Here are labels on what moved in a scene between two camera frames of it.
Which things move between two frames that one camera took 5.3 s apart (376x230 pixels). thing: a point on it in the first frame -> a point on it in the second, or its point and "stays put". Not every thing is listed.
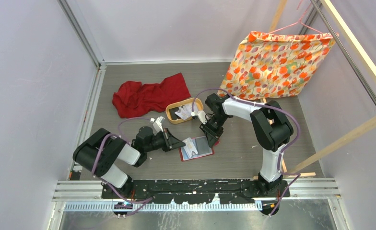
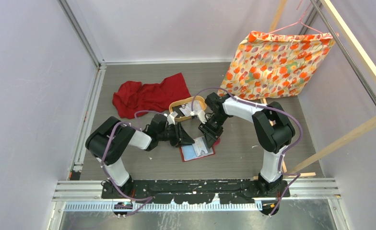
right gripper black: [212, 135] stays put
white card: [189, 147] -> [199, 145]
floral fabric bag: [274, 65] stays put
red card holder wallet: [195, 148] stays put
